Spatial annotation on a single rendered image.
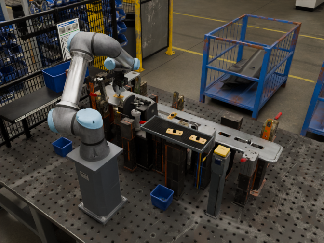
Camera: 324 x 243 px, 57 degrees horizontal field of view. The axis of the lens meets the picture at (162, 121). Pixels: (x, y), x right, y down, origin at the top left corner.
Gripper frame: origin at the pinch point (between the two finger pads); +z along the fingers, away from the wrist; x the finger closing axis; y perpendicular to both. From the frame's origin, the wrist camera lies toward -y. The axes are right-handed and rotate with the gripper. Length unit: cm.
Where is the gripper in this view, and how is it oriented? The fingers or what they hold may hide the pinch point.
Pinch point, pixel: (118, 93)
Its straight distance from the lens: 223.9
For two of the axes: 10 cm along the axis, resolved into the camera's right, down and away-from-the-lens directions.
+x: 5.5, -4.7, 6.9
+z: -0.1, 8.3, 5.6
